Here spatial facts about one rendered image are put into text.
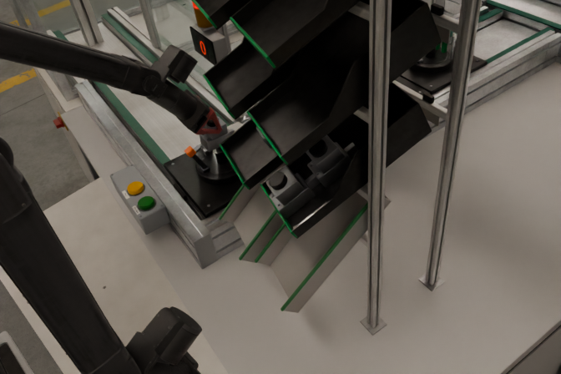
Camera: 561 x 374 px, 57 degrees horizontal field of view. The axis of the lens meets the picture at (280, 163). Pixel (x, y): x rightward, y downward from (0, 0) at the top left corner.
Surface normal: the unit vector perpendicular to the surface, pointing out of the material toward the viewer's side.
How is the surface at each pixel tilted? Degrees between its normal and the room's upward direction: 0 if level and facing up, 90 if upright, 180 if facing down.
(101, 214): 0
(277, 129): 25
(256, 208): 45
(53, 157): 0
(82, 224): 0
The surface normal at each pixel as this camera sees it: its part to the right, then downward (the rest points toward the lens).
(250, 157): -0.47, -0.53
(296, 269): -0.72, -0.29
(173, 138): -0.11, -0.75
